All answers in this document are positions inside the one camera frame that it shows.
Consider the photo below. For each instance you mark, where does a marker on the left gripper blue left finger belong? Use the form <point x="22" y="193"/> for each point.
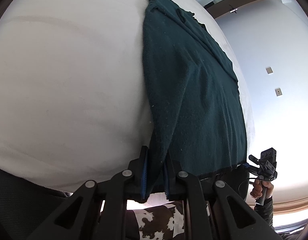
<point x="143" y="173"/>

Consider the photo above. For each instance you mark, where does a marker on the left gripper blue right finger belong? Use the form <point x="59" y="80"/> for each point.
<point x="171" y="170"/>

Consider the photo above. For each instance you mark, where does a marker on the dark green knitted garment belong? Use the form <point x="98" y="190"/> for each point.
<point x="193" y="94"/>

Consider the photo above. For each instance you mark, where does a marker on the person's right hand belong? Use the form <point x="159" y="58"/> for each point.
<point x="258" y="189"/>

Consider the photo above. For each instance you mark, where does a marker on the brown white cowhide rug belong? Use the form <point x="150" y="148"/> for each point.
<point x="161" y="222"/>

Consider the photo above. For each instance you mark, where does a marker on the white bed mattress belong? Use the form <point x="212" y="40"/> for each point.
<point x="73" y="105"/>

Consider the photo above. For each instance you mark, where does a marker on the silver wall socket plate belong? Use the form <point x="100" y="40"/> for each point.
<point x="269" y="70"/>
<point x="278" y="92"/>

